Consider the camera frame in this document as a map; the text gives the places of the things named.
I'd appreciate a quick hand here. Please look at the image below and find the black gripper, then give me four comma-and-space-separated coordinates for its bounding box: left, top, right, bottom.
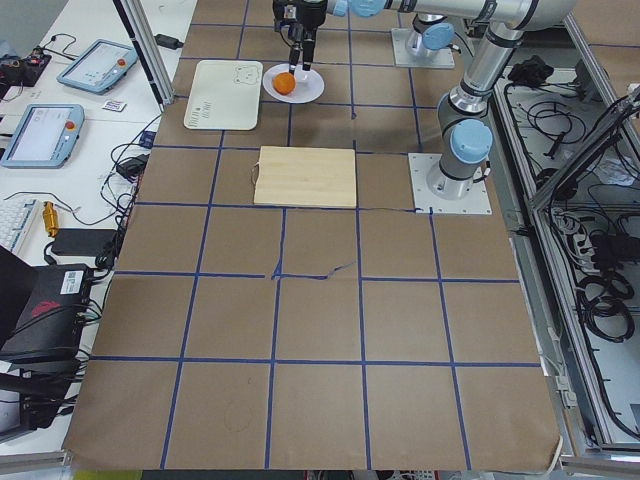
272, 0, 326, 75

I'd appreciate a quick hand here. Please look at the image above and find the white round plate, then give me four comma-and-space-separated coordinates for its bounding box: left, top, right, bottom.
262, 64, 324, 104

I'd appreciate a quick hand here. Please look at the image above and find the orange mandarin fruit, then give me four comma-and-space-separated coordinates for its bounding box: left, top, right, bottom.
272, 72, 296, 95

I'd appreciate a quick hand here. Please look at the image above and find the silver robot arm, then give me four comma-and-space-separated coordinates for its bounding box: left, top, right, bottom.
382, 0, 576, 200
272, 1, 455, 73

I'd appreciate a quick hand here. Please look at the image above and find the white bear tray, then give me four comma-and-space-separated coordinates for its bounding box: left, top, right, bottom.
183, 60, 263, 131

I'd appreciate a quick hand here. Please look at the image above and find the bamboo cutting board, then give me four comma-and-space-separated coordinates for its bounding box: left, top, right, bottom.
253, 146, 357, 208

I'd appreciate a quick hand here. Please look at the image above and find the upper teach pendant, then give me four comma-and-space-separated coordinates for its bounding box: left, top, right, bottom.
56, 39, 138, 94

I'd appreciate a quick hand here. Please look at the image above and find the teach pendant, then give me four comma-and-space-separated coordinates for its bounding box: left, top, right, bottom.
1, 104, 85, 169
56, 39, 138, 94

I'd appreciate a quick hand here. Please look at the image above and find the lower teach pendant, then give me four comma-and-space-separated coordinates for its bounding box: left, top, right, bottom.
1, 104, 85, 169

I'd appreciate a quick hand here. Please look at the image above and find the black flat power brick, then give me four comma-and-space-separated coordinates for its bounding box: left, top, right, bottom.
51, 228, 116, 256

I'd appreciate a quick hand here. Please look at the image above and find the gold metal tool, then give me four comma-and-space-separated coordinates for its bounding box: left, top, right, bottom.
42, 201, 59, 238

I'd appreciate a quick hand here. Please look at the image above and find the white keyboard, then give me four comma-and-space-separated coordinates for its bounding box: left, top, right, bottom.
1, 198, 42, 254

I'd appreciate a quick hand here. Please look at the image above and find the white power strip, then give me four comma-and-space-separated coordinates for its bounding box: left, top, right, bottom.
556, 212, 596, 273

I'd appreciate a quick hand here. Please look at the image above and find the black computer box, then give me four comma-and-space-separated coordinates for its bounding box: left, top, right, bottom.
1, 264, 92, 364

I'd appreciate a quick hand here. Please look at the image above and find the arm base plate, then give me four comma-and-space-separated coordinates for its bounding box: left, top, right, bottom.
391, 28, 455, 70
408, 153, 492, 215

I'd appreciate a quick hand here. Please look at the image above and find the aluminium frame post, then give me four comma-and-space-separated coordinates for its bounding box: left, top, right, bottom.
112, 0, 175, 107

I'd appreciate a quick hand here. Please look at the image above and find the black device on rail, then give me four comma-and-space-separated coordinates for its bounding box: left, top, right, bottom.
507, 55, 554, 88

